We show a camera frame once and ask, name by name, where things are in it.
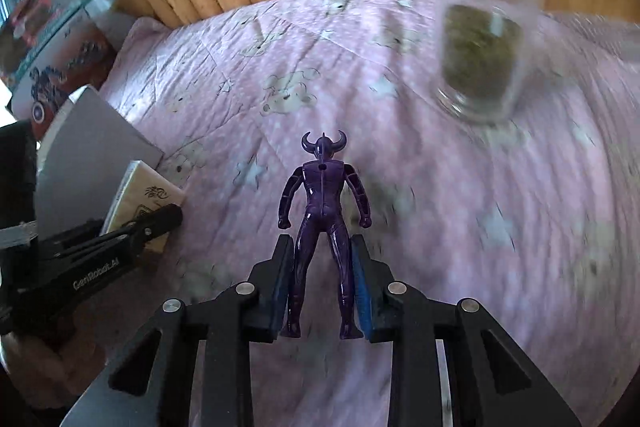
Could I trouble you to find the beige tissue pack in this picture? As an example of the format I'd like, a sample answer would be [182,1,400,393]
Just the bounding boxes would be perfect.
[101,160,186,256]

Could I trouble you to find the purple horned toy figure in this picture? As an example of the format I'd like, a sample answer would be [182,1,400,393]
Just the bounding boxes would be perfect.
[278,131,372,339]

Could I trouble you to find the person's left hand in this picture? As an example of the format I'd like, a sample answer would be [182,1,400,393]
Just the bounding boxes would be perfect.
[1,333,106,409]

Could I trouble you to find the white cardboard box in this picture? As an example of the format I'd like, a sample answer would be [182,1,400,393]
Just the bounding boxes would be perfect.
[35,86,163,239]

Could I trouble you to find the pink bear quilt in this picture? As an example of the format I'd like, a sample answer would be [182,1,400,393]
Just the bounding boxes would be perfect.
[92,0,639,426]

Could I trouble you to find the superhero toy box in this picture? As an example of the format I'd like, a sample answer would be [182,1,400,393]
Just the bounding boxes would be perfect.
[10,9,115,140]

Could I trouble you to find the washing machine toy box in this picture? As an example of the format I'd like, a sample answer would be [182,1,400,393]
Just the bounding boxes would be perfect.
[1,0,92,92]

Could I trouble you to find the glass tea jar steel lid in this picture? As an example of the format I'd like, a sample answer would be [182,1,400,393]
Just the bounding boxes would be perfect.
[435,0,544,124]

